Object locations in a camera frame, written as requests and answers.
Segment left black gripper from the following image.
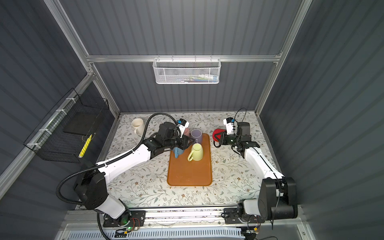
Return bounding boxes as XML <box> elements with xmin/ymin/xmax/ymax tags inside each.
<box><xmin>163</xmin><ymin>133</ymin><xmax>195</xmax><ymax>151</ymax></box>

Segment red mug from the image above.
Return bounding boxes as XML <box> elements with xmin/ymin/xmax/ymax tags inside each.
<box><xmin>213</xmin><ymin>129</ymin><xmax>227</xmax><ymax>148</ymax></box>

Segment light green mug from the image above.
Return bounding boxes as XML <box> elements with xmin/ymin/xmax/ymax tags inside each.
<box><xmin>187</xmin><ymin>143</ymin><xmax>204</xmax><ymax>162</ymax></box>

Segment white mug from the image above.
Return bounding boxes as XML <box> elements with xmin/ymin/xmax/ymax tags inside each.
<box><xmin>131</xmin><ymin>118</ymin><xmax>145</xmax><ymax>136</ymax></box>

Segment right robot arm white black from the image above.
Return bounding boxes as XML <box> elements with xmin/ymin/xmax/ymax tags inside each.
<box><xmin>213</xmin><ymin>118</ymin><xmax>298</xmax><ymax>222</ymax></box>

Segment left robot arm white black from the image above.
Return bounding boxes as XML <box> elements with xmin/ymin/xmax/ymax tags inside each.
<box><xmin>56</xmin><ymin>119</ymin><xmax>193</xmax><ymax>219</ymax></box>

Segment blue textured mug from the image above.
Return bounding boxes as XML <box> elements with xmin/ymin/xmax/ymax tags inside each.
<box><xmin>173</xmin><ymin>147</ymin><xmax>184</xmax><ymax>159</ymax></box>

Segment pink ghost pattern mug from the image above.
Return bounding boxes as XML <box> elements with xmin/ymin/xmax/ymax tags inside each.
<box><xmin>184</xmin><ymin>128</ymin><xmax>190</xmax><ymax>136</ymax></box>

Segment purple mug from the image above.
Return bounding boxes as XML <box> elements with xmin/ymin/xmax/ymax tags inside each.
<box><xmin>190</xmin><ymin>129</ymin><xmax>203</xmax><ymax>144</ymax></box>

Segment orange plastic tray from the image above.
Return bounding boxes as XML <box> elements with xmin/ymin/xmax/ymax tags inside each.
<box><xmin>167</xmin><ymin>134</ymin><xmax>213</xmax><ymax>187</ymax></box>

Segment pens in white basket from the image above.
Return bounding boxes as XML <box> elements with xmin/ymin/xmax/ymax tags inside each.
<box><xmin>176</xmin><ymin>74</ymin><xmax>219</xmax><ymax>84</ymax></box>

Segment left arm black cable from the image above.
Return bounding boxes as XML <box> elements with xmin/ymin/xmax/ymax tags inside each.
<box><xmin>55</xmin><ymin>112</ymin><xmax>178</xmax><ymax>240</ymax></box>

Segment white wire basket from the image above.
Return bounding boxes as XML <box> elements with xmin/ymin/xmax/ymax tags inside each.
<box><xmin>153</xmin><ymin>59</ymin><xmax>222</xmax><ymax>85</ymax></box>

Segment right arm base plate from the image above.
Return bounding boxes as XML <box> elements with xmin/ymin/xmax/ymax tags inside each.
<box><xmin>221</xmin><ymin>208</ymin><xmax>265</xmax><ymax>225</ymax></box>

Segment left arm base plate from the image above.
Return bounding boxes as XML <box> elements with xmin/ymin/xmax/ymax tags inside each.
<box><xmin>103</xmin><ymin>211</ymin><xmax>147</xmax><ymax>229</ymax></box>

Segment black wire basket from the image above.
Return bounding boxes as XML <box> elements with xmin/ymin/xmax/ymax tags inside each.
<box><xmin>24</xmin><ymin>89</ymin><xmax>110</xmax><ymax>163</ymax></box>

